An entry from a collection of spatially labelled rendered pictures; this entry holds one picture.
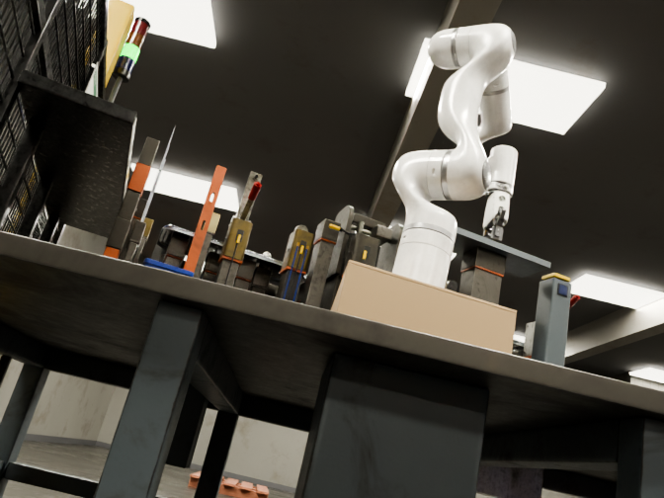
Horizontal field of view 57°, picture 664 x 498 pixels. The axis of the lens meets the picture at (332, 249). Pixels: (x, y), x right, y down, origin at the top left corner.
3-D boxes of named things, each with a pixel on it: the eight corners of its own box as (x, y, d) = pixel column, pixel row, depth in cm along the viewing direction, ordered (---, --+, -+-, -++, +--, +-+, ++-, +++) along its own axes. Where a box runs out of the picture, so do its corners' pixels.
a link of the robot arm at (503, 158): (479, 181, 188) (510, 180, 183) (485, 143, 192) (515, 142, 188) (485, 194, 195) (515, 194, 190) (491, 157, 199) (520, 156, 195)
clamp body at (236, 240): (215, 348, 168) (249, 230, 180) (221, 344, 159) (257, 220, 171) (192, 341, 166) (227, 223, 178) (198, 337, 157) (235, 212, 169)
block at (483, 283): (469, 409, 172) (491, 262, 187) (486, 409, 165) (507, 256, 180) (439, 400, 169) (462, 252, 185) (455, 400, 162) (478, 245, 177)
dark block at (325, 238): (299, 368, 170) (333, 230, 184) (307, 366, 163) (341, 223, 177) (283, 363, 168) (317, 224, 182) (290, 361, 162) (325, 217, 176)
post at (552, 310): (542, 430, 179) (556, 289, 193) (560, 431, 172) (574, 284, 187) (521, 424, 177) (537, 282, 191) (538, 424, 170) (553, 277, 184)
